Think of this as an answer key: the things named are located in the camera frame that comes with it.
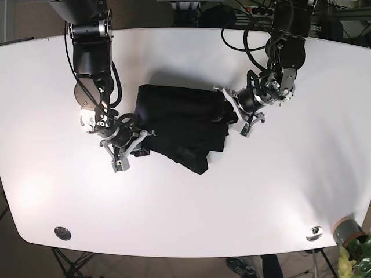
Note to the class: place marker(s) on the plain black T-shirt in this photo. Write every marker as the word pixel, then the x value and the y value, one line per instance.
pixel 187 124

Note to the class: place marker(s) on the left silver table grommet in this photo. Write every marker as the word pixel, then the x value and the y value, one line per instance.
pixel 62 233

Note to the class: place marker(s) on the grey plant pot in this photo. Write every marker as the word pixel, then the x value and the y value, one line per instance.
pixel 347 229

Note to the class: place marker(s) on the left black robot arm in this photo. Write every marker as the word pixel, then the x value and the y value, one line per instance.
pixel 285 50

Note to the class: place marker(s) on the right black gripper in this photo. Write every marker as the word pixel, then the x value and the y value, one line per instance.
pixel 121 141

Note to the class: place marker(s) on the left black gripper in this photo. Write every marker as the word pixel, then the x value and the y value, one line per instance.
pixel 260 92

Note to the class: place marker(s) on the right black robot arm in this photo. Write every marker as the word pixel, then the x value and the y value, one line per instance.
pixel 98 90

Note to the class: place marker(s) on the green potted plant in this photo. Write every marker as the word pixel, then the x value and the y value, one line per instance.
pixel 354 261

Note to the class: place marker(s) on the silver table grommet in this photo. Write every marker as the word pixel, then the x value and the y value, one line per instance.
pixel 314 233
pixel 62 233

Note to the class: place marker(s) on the right silver table grommet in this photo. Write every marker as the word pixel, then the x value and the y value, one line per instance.
pixel 314 233

